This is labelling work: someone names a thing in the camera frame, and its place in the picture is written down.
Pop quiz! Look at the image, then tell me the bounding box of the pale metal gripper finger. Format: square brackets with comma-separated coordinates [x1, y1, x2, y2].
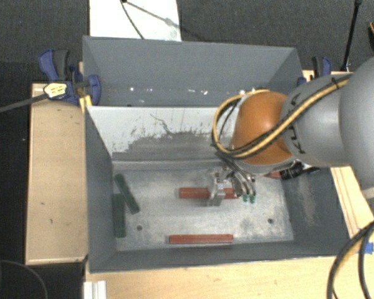
[206, 187, 223, 207]
[211, 175, 226, 196]

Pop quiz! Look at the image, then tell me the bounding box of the grey metal bin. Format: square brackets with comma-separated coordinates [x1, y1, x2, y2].
[82, 35, 352, 274]

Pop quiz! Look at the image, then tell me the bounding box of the black cylinder on white bracket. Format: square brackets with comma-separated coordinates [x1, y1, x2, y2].
[280, 162, 320, 181]

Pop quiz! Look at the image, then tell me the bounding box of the pale wood board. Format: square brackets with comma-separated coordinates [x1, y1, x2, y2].
[25, 82, 90, 266]

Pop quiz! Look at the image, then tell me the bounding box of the dark green flat block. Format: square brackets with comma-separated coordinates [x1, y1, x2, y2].
[113, 173, 141, 215]

